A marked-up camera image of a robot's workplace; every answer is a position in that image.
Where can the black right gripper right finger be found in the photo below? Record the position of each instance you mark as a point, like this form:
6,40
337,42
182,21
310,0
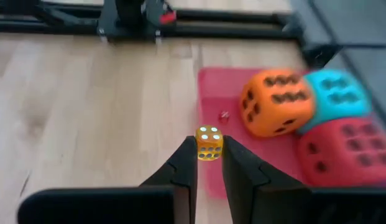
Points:
248,193

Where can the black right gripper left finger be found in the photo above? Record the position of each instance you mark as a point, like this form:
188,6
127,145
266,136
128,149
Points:
183,186

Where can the small yellow die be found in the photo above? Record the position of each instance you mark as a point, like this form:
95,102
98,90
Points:
209,143

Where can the small red die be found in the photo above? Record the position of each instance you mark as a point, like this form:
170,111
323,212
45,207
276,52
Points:
224,117

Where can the large orange foam die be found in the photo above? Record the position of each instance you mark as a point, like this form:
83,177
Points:
273,115

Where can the large red foam die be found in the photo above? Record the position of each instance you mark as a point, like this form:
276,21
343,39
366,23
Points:
342,161

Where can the large teal foam die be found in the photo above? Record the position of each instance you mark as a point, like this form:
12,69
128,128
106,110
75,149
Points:
338,87

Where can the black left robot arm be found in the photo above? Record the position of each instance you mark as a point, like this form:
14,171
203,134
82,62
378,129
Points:
130,12

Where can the pink plastic bin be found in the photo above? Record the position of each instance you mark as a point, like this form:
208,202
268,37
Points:
217,90

